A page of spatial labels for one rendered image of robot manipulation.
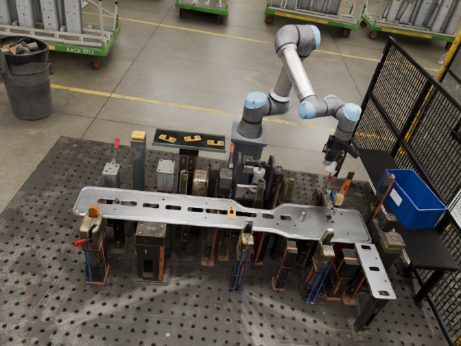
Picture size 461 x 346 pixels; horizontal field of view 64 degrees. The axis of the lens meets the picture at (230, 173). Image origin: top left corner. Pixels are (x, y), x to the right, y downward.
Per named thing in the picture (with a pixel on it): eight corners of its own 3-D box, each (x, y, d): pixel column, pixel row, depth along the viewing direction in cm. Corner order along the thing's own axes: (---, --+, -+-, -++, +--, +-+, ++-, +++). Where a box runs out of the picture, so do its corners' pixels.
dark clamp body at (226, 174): (207, 233, 204) (215, 180, 180) (208, 216, 214) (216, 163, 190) (226, 235, 205) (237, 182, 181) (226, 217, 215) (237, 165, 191)
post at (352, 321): (354, 341, 166) (379, 305, 148) (347, 318, 175) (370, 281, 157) (368, 342, 167) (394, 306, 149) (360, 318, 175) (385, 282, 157)
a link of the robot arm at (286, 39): (272, 18, 168) (312, 111, 154) (291, 18, 173) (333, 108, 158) (261, 37, 178) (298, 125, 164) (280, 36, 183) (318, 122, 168)
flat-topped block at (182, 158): (175, 209, 214) (179, 145, 187) (176, 199, 221) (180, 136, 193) (192, 210, 215) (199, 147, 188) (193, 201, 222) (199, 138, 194)
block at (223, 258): (217, 261, 190) (225, 221, 172) (218, 241, 200) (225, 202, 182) (228, 261, 190) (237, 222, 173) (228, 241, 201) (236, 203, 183)
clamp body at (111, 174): (103, 227, 196) (97, 174, 174) (108, 212, 205) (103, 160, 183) (121, 228, 197) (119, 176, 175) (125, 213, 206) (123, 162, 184)
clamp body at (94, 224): (82, 288, 167) (73, 234, 145) (91, 261, 179) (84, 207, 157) (106, 290, 169) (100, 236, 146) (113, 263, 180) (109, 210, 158)
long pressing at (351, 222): (68, 219, 160) (67, 217, 159) (83, 185, 177) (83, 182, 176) (373, 245, 174) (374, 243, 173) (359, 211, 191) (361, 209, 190)
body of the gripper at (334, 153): (321, 152, 177) (328, 131, 169) (338, 154, 177) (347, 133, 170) (324, 162, 171) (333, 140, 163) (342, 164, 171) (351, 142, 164)
